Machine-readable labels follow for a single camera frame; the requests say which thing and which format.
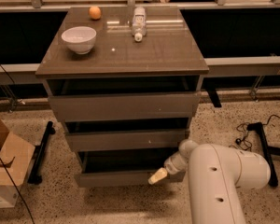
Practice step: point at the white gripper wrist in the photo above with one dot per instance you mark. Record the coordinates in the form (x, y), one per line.
(172, 165)

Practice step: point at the grey drawer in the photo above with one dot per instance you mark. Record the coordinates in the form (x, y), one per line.
(120, 167)
(125, 140)
(122, 107)

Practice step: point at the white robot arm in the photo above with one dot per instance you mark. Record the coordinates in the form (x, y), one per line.
(215, 173)

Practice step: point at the grey drawer cabinet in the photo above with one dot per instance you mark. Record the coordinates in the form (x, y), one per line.
(167, 60)

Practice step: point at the open cardboard box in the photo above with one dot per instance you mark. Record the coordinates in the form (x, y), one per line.
(15, 157)

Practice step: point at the black floor stand right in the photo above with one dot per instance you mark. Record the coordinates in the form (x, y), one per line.
(268, 151)

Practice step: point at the black floor stand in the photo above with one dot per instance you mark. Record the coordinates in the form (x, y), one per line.
(35, 176)
(268, 151)

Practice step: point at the black floor stand left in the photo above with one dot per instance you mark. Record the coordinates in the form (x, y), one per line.
(35, 176)

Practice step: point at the clear plastic bottle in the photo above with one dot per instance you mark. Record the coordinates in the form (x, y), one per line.
(139, 27)

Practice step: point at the white ceramic bowl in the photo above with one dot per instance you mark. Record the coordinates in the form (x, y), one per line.
(80, 39)

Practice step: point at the orange fruit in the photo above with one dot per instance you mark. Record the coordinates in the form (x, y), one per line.
(95, 13)

